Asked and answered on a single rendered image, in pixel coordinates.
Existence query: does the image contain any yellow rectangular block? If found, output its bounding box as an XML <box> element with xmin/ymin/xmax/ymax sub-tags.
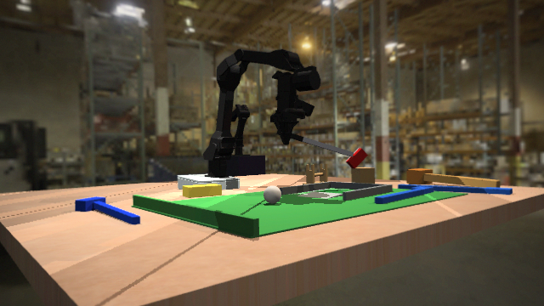
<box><xmin>183</xmin><ymin>184</ymin><xmax>222</xmax><ymax>198</ymax></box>

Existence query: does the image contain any brown wooden mallet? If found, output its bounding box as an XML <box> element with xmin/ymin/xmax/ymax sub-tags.
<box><xmin>406</xmin><ymin>168</ymin><xmax>500</xmax><ymax>188</ymax></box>

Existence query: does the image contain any green putting mat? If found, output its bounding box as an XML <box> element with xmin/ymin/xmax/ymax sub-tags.
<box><xmin>130</xmin><ymin>188</ymin><xmax>468</xmax><ymax>239</ymax></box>

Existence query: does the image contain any white golf ball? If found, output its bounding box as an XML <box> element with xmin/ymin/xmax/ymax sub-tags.
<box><xmin>263</xmin><ymin>185</ymin><xmax>281</xmax><ymax>204</ymax></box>

